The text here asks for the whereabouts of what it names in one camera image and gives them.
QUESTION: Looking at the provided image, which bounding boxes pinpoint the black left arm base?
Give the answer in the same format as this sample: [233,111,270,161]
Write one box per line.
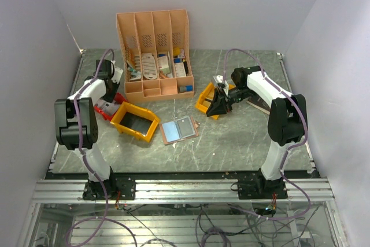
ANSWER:
[82,171,136,201]

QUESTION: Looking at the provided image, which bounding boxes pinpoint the pink leather card holder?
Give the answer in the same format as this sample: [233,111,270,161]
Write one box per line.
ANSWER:
[160,116,199,145]

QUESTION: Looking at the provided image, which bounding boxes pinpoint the cards in red bin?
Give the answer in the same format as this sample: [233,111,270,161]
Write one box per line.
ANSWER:
[96,99,120,116]

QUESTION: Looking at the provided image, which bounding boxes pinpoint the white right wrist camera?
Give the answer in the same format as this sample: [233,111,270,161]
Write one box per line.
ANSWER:
[212,75,229,96]

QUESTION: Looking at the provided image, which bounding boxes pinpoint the black book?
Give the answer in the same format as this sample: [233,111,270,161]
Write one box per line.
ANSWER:
[246,95,270,114]

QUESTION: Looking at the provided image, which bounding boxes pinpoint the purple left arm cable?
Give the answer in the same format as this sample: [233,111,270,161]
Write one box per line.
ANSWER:
[63,49,122,247]

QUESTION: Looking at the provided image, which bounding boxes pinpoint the white oval perforated board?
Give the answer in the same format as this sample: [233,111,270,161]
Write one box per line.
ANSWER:
[142,53,158,80]

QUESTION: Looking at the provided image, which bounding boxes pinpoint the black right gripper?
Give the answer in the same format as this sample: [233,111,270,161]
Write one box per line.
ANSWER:
[206,86,256,117]

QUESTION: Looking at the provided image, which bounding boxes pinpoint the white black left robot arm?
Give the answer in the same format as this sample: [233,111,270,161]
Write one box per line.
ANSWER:
[54,59,123,199]

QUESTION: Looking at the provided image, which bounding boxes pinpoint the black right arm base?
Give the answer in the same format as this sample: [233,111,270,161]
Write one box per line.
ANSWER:
[230,179,288,200]

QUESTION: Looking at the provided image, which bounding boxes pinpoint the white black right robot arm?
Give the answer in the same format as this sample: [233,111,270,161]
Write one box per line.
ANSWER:
[206,66,308,198]

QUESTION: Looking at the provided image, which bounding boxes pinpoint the blue grey cylinder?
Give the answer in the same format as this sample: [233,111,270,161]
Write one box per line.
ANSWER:
[179,86,193,93]

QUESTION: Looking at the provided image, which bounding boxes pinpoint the peach plastic desk organizer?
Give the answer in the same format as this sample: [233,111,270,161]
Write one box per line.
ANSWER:
[116,9,195,103]

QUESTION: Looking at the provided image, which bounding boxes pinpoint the red plastic bin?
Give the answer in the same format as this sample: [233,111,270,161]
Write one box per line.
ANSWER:
[94,93,128,121]

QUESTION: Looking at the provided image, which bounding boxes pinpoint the yellow bin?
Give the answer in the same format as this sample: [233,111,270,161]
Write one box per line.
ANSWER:
[110,102,160,142]
[195,81,236,120]

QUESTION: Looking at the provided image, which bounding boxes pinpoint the white box in organizer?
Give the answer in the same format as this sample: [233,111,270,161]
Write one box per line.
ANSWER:
[157,54,171,75]

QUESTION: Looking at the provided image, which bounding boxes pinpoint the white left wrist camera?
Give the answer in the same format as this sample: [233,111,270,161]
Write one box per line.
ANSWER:
[112,67,124,83]

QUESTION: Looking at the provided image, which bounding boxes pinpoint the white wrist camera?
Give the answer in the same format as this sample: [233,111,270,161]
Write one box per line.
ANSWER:
[212,75,229,96]
[112,67,124,83]

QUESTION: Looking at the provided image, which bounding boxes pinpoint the black card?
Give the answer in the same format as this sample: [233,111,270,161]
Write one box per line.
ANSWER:
[176,116,195,138]

